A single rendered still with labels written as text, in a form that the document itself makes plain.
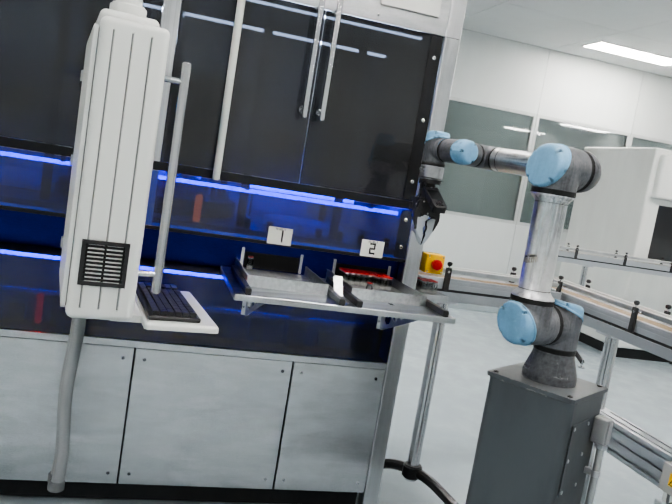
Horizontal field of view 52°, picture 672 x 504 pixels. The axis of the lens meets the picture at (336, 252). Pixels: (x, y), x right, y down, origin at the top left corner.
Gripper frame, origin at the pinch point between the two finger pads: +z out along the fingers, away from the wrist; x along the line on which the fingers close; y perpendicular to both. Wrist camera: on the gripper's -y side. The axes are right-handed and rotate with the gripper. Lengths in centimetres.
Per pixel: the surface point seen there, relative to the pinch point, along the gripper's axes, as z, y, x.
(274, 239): 9, 27, 43
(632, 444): 58, -14, -85
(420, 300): 19.7, 1.6, -3.9
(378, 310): 21.8, -12.4, 15.1
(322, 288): 19.5, 1.5, 29.8
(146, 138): -18, -26, 89
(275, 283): 19.7, 1.6, 45.0
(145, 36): -42, -27, 92
